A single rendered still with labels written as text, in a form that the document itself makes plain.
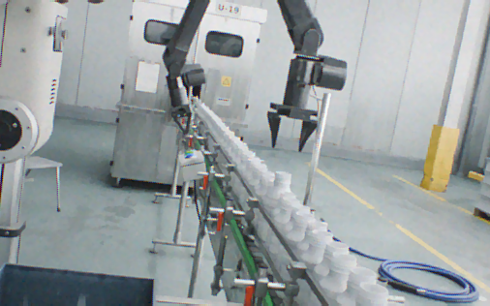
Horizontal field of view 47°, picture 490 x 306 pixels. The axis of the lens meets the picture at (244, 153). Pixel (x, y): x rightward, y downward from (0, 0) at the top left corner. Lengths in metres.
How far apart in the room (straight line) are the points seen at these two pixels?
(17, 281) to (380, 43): 11.45
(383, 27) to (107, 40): 5.63
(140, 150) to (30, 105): 4.70
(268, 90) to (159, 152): 5.95
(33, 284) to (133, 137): 4.85
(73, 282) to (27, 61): 0.51
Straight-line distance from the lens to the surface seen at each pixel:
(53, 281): 1.27
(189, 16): 1.79
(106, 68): 11.56
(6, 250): 1.55
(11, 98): 1.42
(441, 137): 10.06
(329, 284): 0.87
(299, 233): 1.08
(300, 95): 1.26
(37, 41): 1.39
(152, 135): 6.05
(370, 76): 12.32
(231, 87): 6.06
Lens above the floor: 1.41
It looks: 8 degrees down
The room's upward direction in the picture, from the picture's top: 10 degrees clockwise
